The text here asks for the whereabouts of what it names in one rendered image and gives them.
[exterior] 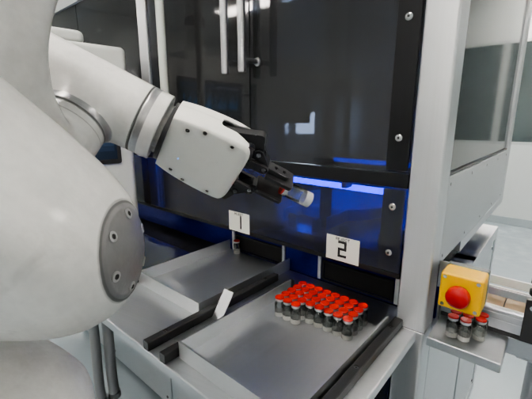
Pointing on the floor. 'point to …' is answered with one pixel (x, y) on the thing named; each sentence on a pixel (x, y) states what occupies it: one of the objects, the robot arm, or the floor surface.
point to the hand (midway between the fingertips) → (273, 183)
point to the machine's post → (429, 184)
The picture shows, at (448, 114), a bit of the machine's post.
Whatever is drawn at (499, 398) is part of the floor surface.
